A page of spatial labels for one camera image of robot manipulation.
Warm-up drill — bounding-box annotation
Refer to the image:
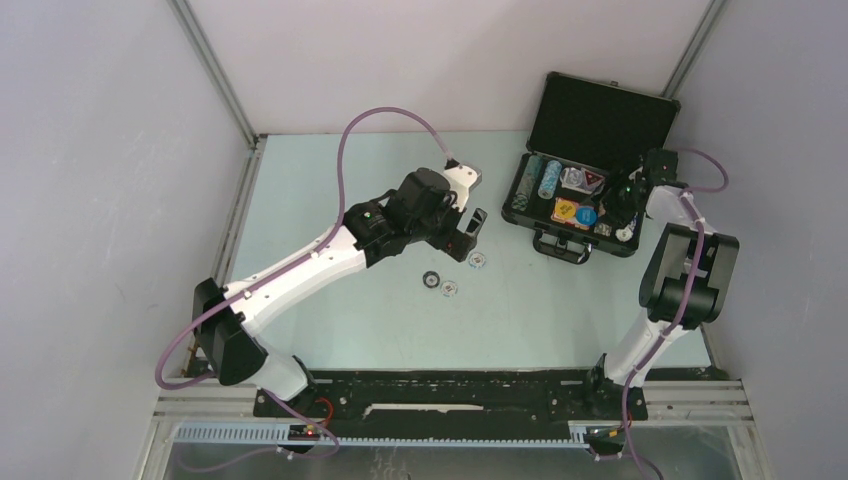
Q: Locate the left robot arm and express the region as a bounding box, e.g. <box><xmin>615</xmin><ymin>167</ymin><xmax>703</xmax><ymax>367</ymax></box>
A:
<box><xmin>193</xmin><ymin>161</ymin><xmax>487</xmax><ymax>417</ymax></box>

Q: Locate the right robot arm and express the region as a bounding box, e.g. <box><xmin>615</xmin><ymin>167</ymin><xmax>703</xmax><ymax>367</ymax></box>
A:
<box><xmin>581</xmin><ymin>149</ymin><xmax>740</xmax><ymax>418</ymax></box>

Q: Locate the light blue chip stack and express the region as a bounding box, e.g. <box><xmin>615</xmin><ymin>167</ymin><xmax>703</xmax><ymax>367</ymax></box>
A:
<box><xmin>537</xmin><ymin>160</ymin><xmax>563</xmax><ymax>200</ymax></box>

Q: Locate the red black triangle marker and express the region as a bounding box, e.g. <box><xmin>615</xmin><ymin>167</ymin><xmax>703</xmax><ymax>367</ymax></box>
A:
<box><xmin>582</xmin><ymin>169</ymin><xmax>606</xmax><ymax>194</ymax></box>

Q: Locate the black poker set case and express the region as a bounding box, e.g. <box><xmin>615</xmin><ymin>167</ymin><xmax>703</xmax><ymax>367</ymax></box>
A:
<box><xmin>501</xmin><ymin>72</ymin><xmax>681</xmax><ymax>265</ymax></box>

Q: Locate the clear round dealer button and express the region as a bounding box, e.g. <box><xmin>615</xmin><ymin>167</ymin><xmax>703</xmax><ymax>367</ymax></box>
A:
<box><xmin>560</xmin><ymin>167</ymin><xmax>588</xmax><ymax>193</ymax></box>

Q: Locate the dark blue fifty chip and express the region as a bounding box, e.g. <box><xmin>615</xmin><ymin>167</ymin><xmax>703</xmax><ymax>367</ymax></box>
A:
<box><xmin>422</xmin><ymin>271</ymin><xmax>441</xmax><ymax>289</ymax></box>

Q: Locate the red playing card deck box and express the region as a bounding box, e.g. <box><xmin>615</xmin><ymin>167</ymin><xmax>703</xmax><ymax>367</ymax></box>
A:
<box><xmin>551</xmin><ymin>197</ymin><xmax>598</xmax><ymax>231</ymax></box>

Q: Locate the green chip stack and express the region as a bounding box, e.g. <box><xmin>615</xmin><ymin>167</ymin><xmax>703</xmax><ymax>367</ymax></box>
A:
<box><xmin>615</xmin><ymin>217</ymin><xmax>638</xmax><ymax>243</ymax></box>

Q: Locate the yellow round button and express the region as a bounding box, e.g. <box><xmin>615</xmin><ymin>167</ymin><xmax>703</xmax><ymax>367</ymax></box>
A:
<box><xmin>551</xmin><ymin>198</ymin><xmax>578</xmax><ymax>223</ymax></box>

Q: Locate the purple chip stack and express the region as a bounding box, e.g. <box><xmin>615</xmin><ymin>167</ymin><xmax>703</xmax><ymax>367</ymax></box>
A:
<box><xmin>594</xmin><ymin>223</ymin><xmax>612</xmax><ymax>237</ymax></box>

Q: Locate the blue round button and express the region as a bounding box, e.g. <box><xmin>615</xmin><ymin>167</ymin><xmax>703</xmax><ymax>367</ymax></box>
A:
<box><xmin>575</xmin><ymin>206</ymin><xmax>598</xmax><ymax>228</ymax></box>

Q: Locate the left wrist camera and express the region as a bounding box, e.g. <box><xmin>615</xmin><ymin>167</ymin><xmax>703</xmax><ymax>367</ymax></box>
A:
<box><xmin>442</xmin><ymin>159</ymin><xmax>482</xmax><ymax>212</ymax></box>

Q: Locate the light blue ten chip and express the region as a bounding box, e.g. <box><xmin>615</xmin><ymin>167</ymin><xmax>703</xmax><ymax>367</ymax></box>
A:
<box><xmin>468</xmin><ymin>251</ymin><xmax>487</xmax><ymax>269</ymax></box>
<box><xmin>440</xmin><ymin>280</ymin><xmax>458</xmax><ymax>297</ymax></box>

